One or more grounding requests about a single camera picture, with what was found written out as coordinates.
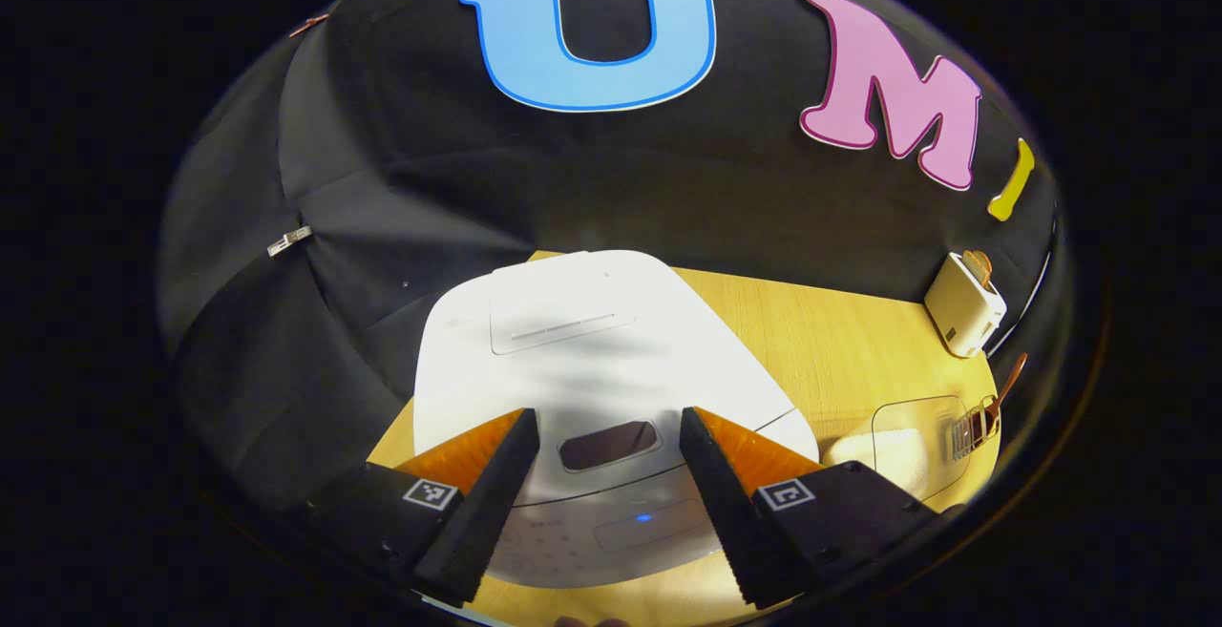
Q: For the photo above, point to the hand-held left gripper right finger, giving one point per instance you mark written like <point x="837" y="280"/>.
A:
<point x="716" y="493"/>

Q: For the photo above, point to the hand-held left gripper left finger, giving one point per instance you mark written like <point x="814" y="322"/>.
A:
<point x="492" y="503"/>

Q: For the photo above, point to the white rice cooker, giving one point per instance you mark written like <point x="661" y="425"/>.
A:
<point x="592" y="360"/>

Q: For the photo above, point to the clear rice container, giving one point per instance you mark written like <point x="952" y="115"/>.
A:
<point x="897" y="450"/>

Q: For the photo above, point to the wooden spoon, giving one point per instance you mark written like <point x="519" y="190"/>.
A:
<point x="1007" y="384"/>

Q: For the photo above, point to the white toaster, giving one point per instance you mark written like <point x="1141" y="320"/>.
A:
<point x="959" y="312"/>

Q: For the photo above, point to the white clip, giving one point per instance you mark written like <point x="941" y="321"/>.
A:
<point x="289" y="241"/>

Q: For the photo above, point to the black backdrop cloth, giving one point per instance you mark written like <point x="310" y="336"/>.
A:
<point x="382" y="178"/>

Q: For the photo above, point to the toast slice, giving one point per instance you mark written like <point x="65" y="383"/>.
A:
<point x="979" y="267"/>

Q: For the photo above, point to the copper clip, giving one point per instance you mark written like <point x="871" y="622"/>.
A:
<point x="308" y="25"/>

